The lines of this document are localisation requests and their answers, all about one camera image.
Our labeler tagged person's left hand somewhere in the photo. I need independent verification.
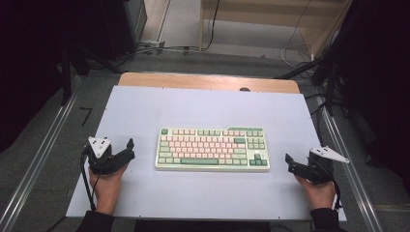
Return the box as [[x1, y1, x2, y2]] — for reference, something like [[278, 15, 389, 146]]
[[88, 163, 129, 216]]

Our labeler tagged person's dark clothing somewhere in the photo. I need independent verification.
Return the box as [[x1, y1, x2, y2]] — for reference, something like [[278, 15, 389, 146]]
[[133, 219, 273, 232]]

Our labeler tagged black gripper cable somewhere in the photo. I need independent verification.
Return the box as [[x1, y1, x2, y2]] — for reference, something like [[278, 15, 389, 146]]
[[79, 147, 98, 213], [317, 159, 343, 211]]

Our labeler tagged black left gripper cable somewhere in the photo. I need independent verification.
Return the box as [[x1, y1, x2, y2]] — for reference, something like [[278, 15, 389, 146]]
[[79, 147, 98, 213]]

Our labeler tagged dark cabinet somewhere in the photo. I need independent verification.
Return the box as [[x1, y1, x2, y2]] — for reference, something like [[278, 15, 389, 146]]
[[100, 0, 149, 62]]

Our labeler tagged light wooden shelf unit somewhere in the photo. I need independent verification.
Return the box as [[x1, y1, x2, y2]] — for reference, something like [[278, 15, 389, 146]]
[[198, 0, 353, 60]]

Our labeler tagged dark curtain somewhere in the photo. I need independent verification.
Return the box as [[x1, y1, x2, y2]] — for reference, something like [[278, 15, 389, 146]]
[[333, 0, 410, 194], [0, 0, 109, 154]]

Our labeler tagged bundle of floor cables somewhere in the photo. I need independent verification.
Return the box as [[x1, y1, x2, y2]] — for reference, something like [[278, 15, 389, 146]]
[[115, 43, 203, 67]]

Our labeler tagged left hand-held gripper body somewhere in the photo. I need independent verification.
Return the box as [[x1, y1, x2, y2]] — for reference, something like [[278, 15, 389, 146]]
[[84, 136, 116, 176]]

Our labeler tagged person's right hand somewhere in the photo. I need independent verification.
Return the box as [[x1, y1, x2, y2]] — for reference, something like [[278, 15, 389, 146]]
[[294, 174, 337, 211]]

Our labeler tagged white loose cable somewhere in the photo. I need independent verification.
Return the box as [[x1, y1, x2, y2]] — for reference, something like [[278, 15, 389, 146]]
[[280, 0, 316, 71]]

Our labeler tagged green and pink keyboard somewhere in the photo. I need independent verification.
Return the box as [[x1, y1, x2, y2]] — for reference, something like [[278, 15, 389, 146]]
[[154, 126, 271, 172]]

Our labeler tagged aluminium floor rail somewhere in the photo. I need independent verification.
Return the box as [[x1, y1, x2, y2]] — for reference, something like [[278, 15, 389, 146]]
[[0, 92, 79, 232], [316, 96, 385, 232]]

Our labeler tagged black hanging cable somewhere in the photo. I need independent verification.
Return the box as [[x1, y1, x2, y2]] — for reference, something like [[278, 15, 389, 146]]
[[205, 0, 221, 51]]

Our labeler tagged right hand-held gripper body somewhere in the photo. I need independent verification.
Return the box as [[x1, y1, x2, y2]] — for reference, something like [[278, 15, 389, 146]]
[[301, 146, 350, 186]]

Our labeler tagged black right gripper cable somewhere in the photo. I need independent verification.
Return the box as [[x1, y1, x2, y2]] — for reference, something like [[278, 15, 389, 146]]
[[317, 159, 343, 211]]

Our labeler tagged white power strip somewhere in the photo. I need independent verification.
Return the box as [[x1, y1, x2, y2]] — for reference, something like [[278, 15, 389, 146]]
[[138, 40, 166, 49]]

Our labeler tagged wooden table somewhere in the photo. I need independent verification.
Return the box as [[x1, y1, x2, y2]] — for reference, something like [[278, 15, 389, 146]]
[[117, 72, 302, 95]]

